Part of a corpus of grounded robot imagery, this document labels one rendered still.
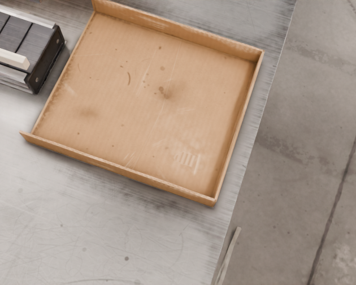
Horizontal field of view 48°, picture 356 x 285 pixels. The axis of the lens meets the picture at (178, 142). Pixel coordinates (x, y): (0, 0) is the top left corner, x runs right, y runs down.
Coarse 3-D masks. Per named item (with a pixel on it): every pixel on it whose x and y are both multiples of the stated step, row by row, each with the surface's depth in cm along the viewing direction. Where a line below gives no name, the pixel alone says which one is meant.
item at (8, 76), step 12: (12, 12) 64; (24, 12) 64; (48, 24) 64; (60, 36) 66; (48, 48) 63; (60, 48) 67; (48, 60) 64; (0, 72) 61; (12, 72) 60; (36, 72) 62; (48, 72) 66; (12, 84) 64; (24, 84) 62; (36, 84) 63
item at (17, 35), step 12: (0, 12) 64; (0, 24) 63; (12, 24) 63; (24, 24) 63; (36, 24) 63; (0, 36) 62; (12, 36) 62; (24, 36) 63; (36, 36) 62; (48, 36) 63; (12, 48) 62; (24, 48) 62; (36, 48) 62; (36, 60) 61; (24, 72) 62
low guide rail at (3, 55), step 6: (0, 48) 58; (0, 54) 57; (6, 54) 57; (12, 54) 57; (18, 54) 57; (0, 60) 59; (6, 60) 58; (12, 60) 57; (18, 60) 57; (24, 60) 57; (18, 66) 58; (24, 66) 58
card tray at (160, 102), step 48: (96, 0) 67; (96, 48) 67; (144, 48) 68; (192, 48) 68; (240, 48) 66; (96, 96) 64; (144, 96) 65; (192, 96) 65; (240, 96) 65; (48, 144) 59; (96, 144) 62; (144, 144) 62; (192, 144) 62; (192, 192) 56
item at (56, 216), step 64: (0, 0) 70; (64, 0) 71; (128, 0) 72; (192, 0) 72; (256, 0) 73; (64, 64) 67; (0, 128) 62; (256, 128) 64; (0, 192) 59; (64, 192) 59; (128, 192) 60; (0, 256) 56; (64, 256) 56; (128, 256) 57; (192, 256) 57
